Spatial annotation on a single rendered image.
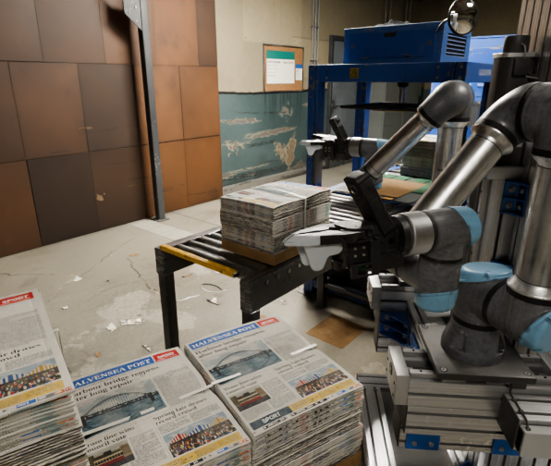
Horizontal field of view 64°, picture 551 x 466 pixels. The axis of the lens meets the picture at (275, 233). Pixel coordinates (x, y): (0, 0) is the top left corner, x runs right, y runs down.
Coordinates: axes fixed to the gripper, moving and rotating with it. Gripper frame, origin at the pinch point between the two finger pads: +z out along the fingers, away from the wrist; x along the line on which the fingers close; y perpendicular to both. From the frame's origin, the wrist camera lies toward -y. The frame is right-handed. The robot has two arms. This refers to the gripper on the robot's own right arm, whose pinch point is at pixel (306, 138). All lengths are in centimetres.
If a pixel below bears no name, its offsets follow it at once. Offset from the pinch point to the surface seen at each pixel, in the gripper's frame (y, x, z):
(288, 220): 23.3, -30.6, -7.1
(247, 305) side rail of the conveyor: 45, -59, -4
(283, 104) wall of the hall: 66, 409, 247
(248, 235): 28.4, -38.6, 6.8
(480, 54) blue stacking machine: -2, 319, -22
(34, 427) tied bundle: 1, -144, -32
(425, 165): 56, 150, -17
